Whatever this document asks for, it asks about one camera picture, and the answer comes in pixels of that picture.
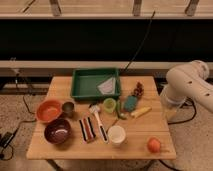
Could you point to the white cup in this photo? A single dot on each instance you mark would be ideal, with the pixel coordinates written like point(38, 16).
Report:
point(116, 135)

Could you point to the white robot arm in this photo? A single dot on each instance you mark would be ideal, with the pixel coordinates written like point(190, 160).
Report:
point(186, 81)

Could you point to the yellow banana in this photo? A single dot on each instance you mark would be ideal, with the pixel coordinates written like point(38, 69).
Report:
point(139, 112)

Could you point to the purple bowl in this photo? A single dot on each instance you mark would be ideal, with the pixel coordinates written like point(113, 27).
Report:
point(57, 131)

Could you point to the brown pine cone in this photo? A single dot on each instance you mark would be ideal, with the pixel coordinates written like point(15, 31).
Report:
point(139, 90)

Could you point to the small metal cup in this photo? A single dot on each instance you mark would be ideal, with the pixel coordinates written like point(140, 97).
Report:
point(68, 108)

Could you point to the black power adapter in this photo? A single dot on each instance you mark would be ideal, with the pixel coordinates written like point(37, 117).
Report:
point(5, 140)

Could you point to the green cucumber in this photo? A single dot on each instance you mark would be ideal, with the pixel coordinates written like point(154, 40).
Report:
point(118, 111)

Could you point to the white handled brush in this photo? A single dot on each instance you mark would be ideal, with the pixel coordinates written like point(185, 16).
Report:
point(95, 109)

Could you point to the light green cup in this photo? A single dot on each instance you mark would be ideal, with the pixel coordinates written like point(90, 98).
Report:
point(109, 105)

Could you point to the orange bowl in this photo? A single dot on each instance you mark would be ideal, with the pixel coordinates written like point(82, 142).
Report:
point(48, 111)

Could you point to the orange fruit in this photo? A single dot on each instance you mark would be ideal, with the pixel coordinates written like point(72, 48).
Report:
point(154, 145)

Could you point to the teal sponge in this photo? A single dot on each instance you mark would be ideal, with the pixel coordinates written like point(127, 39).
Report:
point(130, 103)

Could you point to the green plastic tray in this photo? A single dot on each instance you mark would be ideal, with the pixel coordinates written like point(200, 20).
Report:
point(85, 83)

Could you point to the white cloth in tray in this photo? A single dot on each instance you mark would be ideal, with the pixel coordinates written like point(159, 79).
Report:
point(107, 87)

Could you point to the wooden table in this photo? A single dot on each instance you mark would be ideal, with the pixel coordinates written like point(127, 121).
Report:
point(138, 132)

